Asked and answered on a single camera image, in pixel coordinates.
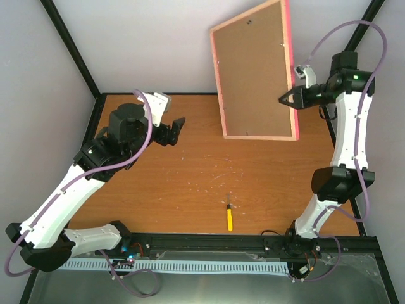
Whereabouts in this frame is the pink picture frame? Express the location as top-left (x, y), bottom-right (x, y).
top-left (209, 1), bottom-right (299, 141)

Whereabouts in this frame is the yellow handled screwdriver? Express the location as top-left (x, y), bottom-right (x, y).
top-left (227, 193), bottom-right (234, 232)

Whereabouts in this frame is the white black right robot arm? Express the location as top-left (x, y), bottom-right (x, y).
top-left (278, 51), bottom-right (375, 258)

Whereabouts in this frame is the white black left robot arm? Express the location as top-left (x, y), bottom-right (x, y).
top-left (6, 103), bottom-right (185, 272)

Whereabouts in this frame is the left controller board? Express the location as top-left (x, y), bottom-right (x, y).
top-left (112, 243), bottom-right (144, 269)

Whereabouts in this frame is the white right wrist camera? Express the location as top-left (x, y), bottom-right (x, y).
top-left (294, 65), bottom-right (317, 89)

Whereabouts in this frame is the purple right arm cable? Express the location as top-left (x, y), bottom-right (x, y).
top-left (289, 20), bottom-right (389, 282)

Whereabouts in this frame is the black enclosure post right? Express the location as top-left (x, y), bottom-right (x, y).
top-left (344, 0), bottom-right (385, 52)

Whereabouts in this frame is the black enclosure post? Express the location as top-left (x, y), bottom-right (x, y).
top-left (344, 0), bottom-right (385, 52)
top-left (40, 0), bottom-right (101, 99)

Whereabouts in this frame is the black enclosure post left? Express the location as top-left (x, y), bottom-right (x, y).
top-left (40, 0), bottom-right (101, 99)

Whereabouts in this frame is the light blue cable duct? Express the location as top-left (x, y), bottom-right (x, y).
top-left (60, 258), bottom-right (289, 277)

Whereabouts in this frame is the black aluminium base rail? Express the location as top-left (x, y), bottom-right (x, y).
top-left (106, 233), bottom-right (382, 261)

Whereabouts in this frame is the right connector with wires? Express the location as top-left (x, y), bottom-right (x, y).
top-left (299, 245), bottom-right (320, 279)

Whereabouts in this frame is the metal base plate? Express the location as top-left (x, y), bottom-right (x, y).
top-left (28, 254), bottom-right (391, 303)

